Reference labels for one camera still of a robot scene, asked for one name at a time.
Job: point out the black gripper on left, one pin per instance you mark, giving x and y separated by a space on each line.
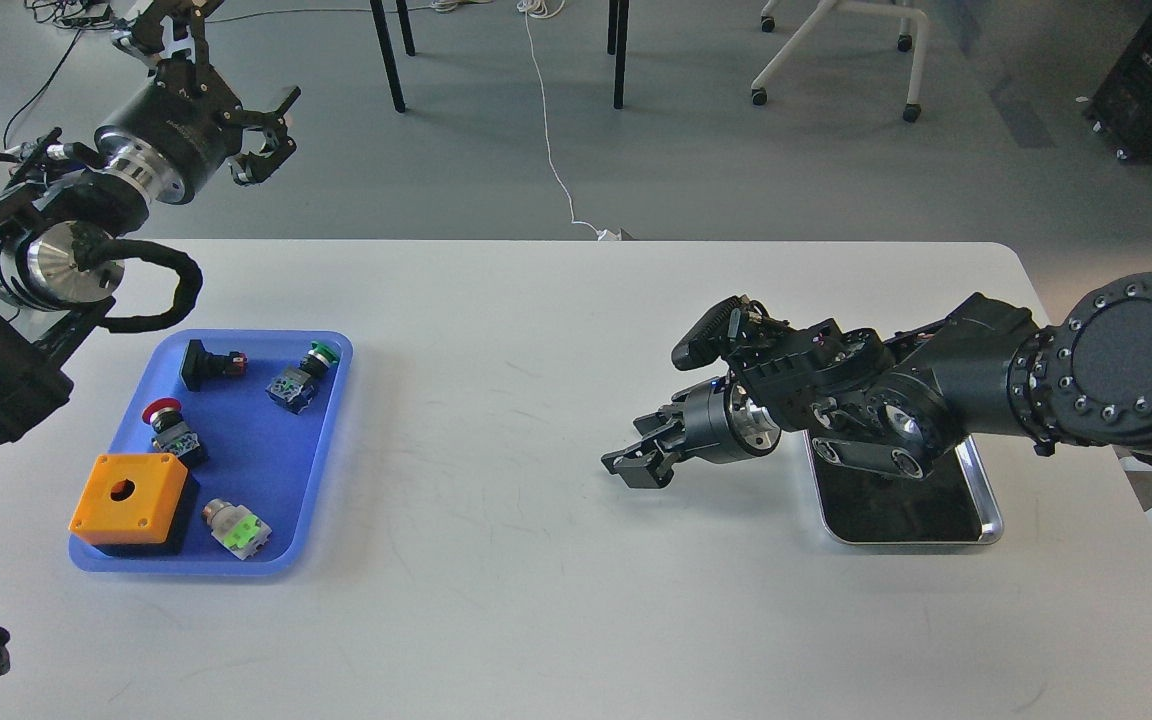
180 113

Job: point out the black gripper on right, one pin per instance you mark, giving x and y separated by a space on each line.
717 421

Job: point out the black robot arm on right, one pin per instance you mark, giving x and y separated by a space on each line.
894 409

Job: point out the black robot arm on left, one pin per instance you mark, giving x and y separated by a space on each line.
69 261

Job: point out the silver metal tray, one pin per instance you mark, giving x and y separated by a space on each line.
954 507

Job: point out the blue plastic tray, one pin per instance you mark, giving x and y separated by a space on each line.
260 455

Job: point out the black table leg left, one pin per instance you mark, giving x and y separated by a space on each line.
388 51

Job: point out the black table leg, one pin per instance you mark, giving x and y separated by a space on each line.
388 51
616 46

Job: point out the red emergency stop button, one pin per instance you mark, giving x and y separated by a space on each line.
172 434

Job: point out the black table leg right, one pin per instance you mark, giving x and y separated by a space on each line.
616 46

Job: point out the green push button switch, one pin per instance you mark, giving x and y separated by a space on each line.
297 385

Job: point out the orange button enclosure box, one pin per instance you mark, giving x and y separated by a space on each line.
136 505

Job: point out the silver switch with green block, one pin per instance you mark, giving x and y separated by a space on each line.
236 528

